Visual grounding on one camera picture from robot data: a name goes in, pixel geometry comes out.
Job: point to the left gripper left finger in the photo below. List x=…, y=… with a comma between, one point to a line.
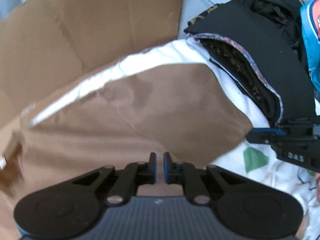
x=128, y=180

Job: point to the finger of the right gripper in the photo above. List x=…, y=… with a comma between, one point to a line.
x=265, y=135

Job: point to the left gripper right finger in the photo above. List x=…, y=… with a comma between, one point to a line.
x=188, y=176

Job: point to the brown printed t-shirt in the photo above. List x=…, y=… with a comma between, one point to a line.
x=176, y=108

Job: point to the person's right hand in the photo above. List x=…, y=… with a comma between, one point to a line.
x=317, y=177

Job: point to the cream bear print bedsheet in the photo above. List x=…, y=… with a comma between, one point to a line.
x=252, y=160

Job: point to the leopard print cloth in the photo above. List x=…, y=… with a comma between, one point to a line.
x=235, y=60

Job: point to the black folded garment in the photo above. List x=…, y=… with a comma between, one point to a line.
x=271, y=31

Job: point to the teal patterned garment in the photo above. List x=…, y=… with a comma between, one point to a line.
x=310, y=32

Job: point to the brown cardboard sheet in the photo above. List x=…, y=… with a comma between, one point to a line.
x=46, y=44

